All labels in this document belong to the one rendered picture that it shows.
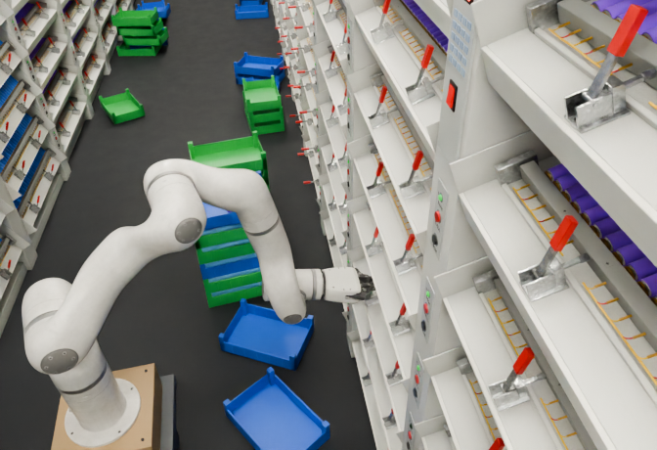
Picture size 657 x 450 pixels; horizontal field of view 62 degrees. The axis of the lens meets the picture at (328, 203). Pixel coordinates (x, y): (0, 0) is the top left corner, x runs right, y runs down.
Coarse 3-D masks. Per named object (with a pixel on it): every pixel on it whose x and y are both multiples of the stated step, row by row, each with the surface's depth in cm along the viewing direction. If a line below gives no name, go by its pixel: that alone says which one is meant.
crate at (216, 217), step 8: (208, 208) 208; (216, 208) 208; (208, 216) 196; (216, 216) 197; (224, 216) 198; (232, 216) 199; (208, 224) 198; (216, 224) 199; (224, 224) 200; (232, 224) 201
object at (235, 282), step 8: (256, 272) 219; (224, 280) 216; (232, 280) 217; (240, 280) 218; (248, 280) 220; (256, 280) 221; (208, 288) 216; (216, 288) 217; (224, 288) 218; (232, 288) 219
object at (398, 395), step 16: (352, 256) 170; (368, 272) 166; (384, 320) 151; (384, 336) 147; (384, 352) 144; (384, 368) 140; (400, 384) 135; (400, 400) 132; (400, 416) 129; (400, 432) 121
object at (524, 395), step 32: (448, 288) 80; (480, 288) 79; (480, 320) 77; (512, 320) 73; (480, 352) 73; (512, 352) 71; (480, 384) 70; (512, 384) 66; (544, 384) 67; (512, 416) 65; (544, 416) 64; (576, 416) 61; (512, 448) 63; (544, 448) 62; (576, 448) 60
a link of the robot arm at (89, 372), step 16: (32, 288) 122; (48, 288) 121; (64, 288) 123; (32, 304) 118; (48, 304) 117; (96, 352) 128; (80, 368) 125; (96, 368) 128; (64, 384) 125; (80, 384) 126
